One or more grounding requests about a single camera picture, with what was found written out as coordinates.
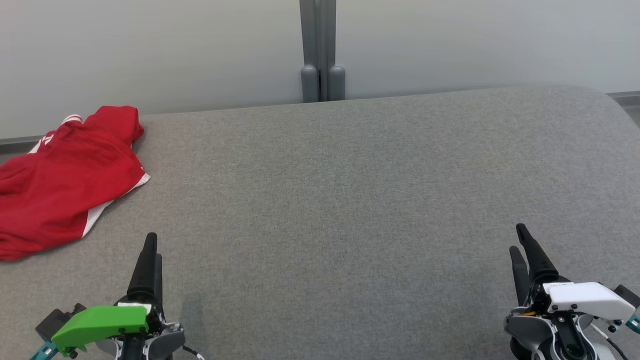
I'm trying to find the short dark grey skirting strip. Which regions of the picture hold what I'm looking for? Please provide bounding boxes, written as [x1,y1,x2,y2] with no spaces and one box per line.
[606,91,640,107]

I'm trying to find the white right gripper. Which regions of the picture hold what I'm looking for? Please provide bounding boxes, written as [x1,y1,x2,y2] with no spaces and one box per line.
[504,223,636,360]

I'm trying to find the grey vertical partition post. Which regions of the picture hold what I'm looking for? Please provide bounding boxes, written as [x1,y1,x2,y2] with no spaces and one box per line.
[299,0,337,102]

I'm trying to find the teal left camera connector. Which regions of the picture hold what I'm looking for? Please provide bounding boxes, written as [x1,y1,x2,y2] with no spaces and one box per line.
[29,342,57,360]

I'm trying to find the long dark grey skirting strip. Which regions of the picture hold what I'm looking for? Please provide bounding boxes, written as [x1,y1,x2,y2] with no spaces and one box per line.
[0,136,57,153]

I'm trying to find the grey fabric sofa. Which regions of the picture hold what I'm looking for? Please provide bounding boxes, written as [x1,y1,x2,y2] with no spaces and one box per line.
[0,85,640,360]

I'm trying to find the grey cylindrical post cover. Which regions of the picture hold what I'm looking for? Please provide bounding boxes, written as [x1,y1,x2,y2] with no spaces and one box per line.
[328,65,346,102]
[300,65,320,103]

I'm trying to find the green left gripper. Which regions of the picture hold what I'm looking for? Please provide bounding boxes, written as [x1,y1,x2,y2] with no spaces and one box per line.
[51,232,186,360]

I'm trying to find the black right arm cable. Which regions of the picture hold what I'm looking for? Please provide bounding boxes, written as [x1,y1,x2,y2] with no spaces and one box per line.
[590,322,631,360]

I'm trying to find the red Bulls 23 shorts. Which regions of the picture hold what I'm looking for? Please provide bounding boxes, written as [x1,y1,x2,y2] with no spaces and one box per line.
[0,122,151,262]

